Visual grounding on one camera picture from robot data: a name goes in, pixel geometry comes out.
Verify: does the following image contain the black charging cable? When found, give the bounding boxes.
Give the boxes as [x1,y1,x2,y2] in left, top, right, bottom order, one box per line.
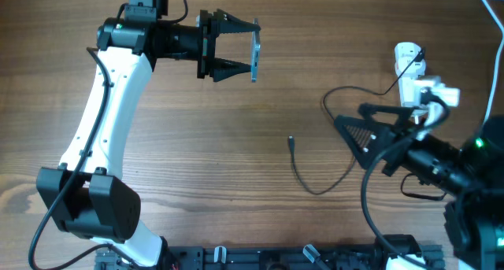
[288,47,427,196]

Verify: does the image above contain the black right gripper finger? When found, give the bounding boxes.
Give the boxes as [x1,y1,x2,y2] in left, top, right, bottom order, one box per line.
[358,103,414,131]
[334,115,388,169]

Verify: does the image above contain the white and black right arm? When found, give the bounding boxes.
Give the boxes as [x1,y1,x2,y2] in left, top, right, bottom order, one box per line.
[334,103,503,269]

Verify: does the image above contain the white USB charger plug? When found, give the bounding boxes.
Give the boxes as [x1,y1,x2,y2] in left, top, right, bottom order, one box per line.
[395,56,426,76]

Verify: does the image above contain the black left camera cable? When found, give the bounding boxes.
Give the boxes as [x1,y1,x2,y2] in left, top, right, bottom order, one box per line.
[28,0,189,270]

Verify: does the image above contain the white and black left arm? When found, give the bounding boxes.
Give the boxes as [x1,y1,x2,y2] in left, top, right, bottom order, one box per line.
[36,0,261,269]

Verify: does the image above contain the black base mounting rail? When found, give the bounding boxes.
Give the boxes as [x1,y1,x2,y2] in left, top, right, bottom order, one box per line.
[94,244,446,270]

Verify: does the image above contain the white power strip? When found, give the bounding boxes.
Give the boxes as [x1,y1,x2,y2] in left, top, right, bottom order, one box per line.
[395,42,424,107]

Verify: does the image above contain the white power strip cord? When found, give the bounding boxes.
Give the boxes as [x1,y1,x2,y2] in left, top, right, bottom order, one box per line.
[413,0,504,143]

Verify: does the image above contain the teal screen smartphone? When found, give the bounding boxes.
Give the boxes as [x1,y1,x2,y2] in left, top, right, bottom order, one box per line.
[250,31,261,83]

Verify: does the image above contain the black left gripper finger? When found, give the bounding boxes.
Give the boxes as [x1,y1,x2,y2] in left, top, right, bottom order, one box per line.
[214,9,261,36]
[212,57,250,83]

